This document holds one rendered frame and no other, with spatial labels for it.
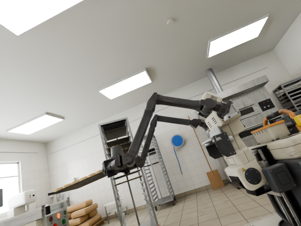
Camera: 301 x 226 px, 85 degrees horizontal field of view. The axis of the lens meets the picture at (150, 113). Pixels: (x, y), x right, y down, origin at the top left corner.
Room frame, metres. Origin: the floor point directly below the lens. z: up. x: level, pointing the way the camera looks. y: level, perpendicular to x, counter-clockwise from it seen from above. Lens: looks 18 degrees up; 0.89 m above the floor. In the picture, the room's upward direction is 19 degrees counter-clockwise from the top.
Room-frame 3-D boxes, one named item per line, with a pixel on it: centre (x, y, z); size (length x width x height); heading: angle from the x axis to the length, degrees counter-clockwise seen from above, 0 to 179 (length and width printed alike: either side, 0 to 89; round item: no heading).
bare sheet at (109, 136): (2.84, 0.70, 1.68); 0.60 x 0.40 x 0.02; 15
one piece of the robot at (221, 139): (1.32, -0.41, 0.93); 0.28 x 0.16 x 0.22; 3
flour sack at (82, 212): (4.83, 2.51, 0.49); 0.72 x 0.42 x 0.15; 176
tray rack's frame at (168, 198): (4.69, 0.37, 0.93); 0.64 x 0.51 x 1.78; 174
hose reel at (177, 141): (4.93, -0.48, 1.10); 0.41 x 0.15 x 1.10; 81
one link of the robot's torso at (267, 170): (1.27, -0.54, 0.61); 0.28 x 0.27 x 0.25; 3
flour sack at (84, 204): (4.90, 2.73, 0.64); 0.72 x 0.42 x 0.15; 87
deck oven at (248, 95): (4.13, -1.96, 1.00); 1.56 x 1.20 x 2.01; 81
